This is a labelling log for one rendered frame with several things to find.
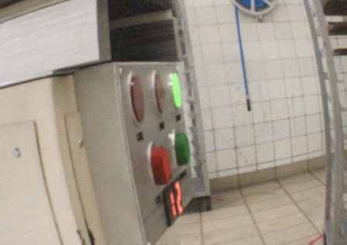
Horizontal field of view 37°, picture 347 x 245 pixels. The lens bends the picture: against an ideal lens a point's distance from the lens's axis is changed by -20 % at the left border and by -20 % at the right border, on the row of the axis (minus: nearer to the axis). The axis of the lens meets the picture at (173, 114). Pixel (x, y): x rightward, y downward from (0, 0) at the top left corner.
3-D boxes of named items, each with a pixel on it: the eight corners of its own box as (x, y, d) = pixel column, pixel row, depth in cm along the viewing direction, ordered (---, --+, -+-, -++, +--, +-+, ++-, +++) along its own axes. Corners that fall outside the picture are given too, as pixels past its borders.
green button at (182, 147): (169, 169, 56) (164, 136, 56) (174, 163, 59) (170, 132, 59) (187, 167, 56) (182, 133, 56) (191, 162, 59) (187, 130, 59)
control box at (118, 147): (105, 255, 42) (71, 70, 41) (163, 199, 65) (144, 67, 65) (151, 255, 41) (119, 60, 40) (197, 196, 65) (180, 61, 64)
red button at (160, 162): (145, 189, 46) (139, 150, 46) (152, 182, 49) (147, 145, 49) (166, 187, 46) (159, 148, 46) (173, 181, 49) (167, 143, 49)
